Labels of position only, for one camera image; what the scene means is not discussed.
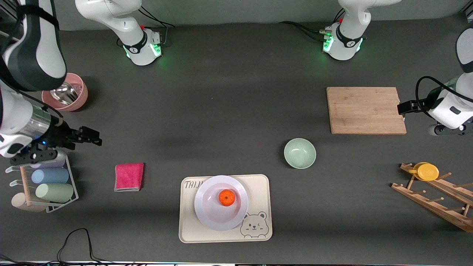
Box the pink bowl with steel inside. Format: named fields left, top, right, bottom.
left=41, top=73, right=89, bottom=112

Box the purple cup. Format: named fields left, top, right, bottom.
left=30, top=159, right=66, bottom=169

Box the yellow cup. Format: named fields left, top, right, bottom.
left=408, top=162, right=440, bottom=181

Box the blue cup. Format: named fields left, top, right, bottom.
left=31, top=168, right=69, bottom=184

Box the beige cup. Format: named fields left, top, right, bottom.
left=11, top=193, right=47, bottom=213

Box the white wire cup holder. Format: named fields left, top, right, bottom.
left=5, top=155, right=79, bottom=214

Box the green cup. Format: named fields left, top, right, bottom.
left=35, top=183, right=74, bottom=203

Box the cream tray with bear print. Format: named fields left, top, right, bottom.
left=179, top=174, right=273, bottom=243

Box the white round plate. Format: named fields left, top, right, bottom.
left=194, top=175, right=249, bottom=232

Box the black right arm base cable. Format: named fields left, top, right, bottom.
left=139, top=6, right=177, bottom=47

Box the wooden cutting board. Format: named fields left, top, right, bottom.
left=326, top=87, right=407, bottom=135

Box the wooden peg cup rack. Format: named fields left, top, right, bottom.
left=391, top=163, right=473, bottom=233

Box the pale green bowl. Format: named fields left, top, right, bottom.
left=284, top=138, right=317, bottom=170

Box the black arm base cable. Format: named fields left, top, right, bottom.
left=139, top=6, right=177, bottom=47
left=279, top=8, right=346, bottom=42

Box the black looped cable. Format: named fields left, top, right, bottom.
left=0, top=228, right=111, bottom=266

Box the orange fruit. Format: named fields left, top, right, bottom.
left=219, top=189, right=235, bottom=207

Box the black left arm base cable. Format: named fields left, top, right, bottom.
left=279, top=8, right=346, bottom=42

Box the pink folded cloth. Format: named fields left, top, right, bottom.
left=114, top=163, right=144, bottom=192

